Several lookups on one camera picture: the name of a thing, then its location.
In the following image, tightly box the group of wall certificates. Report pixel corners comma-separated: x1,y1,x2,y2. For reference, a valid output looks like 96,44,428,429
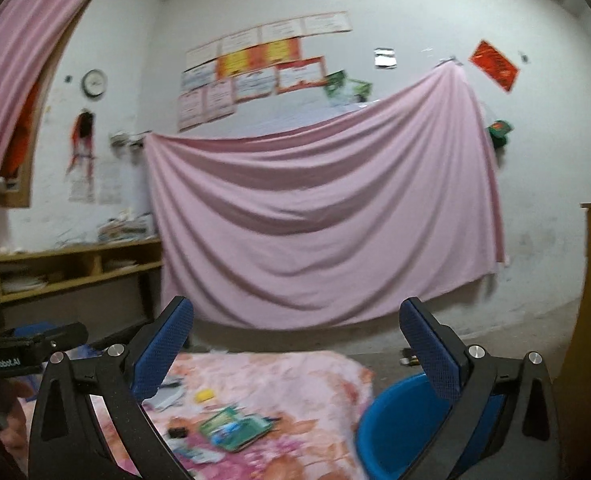
178,11,352,133

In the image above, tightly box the green hanging ornament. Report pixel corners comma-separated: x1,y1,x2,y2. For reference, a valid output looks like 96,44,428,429
485,120,512,150

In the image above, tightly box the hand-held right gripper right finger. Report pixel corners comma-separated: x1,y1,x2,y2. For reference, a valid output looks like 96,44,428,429
399,296,560,480

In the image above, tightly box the green printed wall picture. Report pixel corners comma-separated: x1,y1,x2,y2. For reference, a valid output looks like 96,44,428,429
324,71,373,108

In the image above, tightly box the metal wall rack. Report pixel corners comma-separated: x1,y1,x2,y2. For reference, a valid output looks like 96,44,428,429
109,131,148,153

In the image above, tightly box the pink curtain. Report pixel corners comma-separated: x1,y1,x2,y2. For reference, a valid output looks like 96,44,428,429
0,0,121,256

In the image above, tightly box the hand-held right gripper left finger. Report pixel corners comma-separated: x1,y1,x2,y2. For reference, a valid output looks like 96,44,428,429
28,296,196,480

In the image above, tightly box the red diamond paper poster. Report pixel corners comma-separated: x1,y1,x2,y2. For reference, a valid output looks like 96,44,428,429
469,40,520,94

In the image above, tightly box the floral printed blanket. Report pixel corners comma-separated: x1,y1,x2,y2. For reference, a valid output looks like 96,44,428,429
0,351,376,480

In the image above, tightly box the round wall clock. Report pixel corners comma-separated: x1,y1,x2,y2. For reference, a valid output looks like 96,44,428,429
82,69,108,98

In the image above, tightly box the red knot wall ornament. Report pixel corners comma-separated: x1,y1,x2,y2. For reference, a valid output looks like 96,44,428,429
68,110,97,176

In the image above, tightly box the green printed packet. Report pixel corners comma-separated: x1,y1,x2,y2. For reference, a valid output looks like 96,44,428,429
198,406,276,453

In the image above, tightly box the person's left hand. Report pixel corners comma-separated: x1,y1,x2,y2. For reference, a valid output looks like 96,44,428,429
0,377,41,453

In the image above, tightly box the orange cloth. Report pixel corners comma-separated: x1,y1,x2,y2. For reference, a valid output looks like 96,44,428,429
5,80,41,177

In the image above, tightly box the wooden window frame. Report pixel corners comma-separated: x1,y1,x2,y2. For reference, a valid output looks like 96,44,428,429
0,10,86,209

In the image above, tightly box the pink hanging sheet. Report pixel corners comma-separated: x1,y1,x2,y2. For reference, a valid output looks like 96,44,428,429
142,62,506,331

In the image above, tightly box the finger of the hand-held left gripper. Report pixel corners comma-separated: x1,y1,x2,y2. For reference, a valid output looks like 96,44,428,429
5,323,89,356

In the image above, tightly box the wooden shelf unit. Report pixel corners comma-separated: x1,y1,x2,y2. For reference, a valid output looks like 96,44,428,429
0,239,163,306

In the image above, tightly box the white paper wall calendar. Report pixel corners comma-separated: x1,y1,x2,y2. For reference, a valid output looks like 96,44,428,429
68,157,123,206

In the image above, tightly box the blue plastic bucket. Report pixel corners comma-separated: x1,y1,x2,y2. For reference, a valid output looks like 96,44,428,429
356,372,506,480

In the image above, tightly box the grey paper scrap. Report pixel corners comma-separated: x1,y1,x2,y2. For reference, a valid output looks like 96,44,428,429
148,380,186,411

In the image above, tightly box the stack of papers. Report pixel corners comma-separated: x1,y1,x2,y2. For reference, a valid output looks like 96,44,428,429
96,210,157,245

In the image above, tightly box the white crumpled wrapper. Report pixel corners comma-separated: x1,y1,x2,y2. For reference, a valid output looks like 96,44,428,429
175,442,223,465

